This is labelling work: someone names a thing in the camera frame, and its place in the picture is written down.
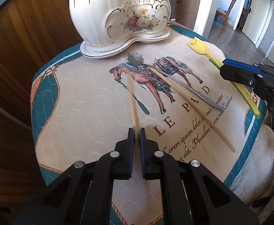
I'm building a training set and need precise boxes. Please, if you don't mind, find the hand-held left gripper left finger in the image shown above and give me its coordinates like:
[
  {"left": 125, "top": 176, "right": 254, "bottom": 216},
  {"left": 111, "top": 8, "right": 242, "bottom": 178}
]
[{"left": 15, "top": 128, "right": 135, "bottom": 219}]

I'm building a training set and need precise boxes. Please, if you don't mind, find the wooden dining table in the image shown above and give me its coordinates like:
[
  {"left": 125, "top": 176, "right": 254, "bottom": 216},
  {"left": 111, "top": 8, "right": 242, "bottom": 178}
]
[{"left": 215, "top": 9, "right": 227, "bottom": 23}]

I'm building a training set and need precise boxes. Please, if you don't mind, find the white floral ceramic utensil holder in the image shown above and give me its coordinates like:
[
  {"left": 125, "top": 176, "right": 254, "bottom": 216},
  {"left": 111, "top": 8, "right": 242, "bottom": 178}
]
[{"left": 65, "top": 0, "right": 171, "bottom": 47}]

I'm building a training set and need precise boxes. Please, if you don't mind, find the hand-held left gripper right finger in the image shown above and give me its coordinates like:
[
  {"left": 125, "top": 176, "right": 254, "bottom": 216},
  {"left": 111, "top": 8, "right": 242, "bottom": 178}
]
[{"left": 139, "top": 128, "right": 259, "bottom": 219}]

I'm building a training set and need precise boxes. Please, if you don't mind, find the wide wooden cabinet door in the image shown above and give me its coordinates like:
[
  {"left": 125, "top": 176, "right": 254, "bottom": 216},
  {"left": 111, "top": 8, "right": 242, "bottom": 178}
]
[{"left": 0, "top": 0, "right": 84, "bottom": 128}]

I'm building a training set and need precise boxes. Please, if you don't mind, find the wooden chair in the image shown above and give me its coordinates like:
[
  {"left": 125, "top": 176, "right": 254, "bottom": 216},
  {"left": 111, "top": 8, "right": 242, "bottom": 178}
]
[{"left": 220, "top": 0, "right": 237, "bottom": 34}]

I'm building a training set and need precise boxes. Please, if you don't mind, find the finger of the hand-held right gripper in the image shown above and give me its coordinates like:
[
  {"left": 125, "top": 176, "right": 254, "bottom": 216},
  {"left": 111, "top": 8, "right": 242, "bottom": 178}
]
[
  {"left": 222, "top": 59, "right": 274, "bottom": 75},
  {"left": 219, "top": 64, "right": 269, "bottom": 95}
]

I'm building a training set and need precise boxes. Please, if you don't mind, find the wooden chopstick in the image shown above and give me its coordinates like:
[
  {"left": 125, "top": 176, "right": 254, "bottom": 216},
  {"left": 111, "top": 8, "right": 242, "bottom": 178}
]
[
  {"left": 127, "top": 84, "right": 140, "bottom": 132},
  {"left": 149, "top": 64, "right": 236, "bottom": 152}
]

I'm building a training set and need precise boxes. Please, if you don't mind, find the white door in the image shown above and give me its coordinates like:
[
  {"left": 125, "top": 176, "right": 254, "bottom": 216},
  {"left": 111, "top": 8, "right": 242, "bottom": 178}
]
[{"left": 241, "top": 3, "right": 274, "bottom": 45}]

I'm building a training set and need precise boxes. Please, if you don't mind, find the silver flower-shaped spoon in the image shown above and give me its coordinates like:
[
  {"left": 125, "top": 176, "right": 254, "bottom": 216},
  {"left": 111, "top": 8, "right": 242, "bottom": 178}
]
[{"left": 127, "top": 52, "right": 224, "bottom": 111}]

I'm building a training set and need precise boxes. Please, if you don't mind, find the white ceramic tray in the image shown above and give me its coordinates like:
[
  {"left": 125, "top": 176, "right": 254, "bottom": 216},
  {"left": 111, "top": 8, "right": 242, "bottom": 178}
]
[{"left": 80, "top": 27, "right": 171, "bottom": 59}]

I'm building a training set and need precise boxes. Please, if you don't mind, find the corner wooden cabinet door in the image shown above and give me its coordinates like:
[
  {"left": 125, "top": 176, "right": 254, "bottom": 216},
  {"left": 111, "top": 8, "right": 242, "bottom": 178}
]
[{"left": 0, "top": 102, "right": 46, "bottom": 207}]

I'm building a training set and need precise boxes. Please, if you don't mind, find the horse print table cloth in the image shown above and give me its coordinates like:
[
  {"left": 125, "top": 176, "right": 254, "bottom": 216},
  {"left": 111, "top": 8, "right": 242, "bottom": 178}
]
[{"left": 30, "top": 20, "right": 269, "bottom": 225}]

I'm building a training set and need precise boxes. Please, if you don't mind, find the narrow wooden cabinet door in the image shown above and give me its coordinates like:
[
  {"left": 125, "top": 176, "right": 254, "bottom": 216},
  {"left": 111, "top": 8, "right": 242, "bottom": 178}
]
[{"left": 174, "top": 0, "right": 203, "bottom": 32}]

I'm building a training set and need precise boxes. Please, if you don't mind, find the yellow plastic spoon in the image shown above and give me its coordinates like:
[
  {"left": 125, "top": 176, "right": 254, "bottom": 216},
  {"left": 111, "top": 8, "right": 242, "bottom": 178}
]
[{"left": 187, "top": 38, "right": 261, "bottom": 118}]

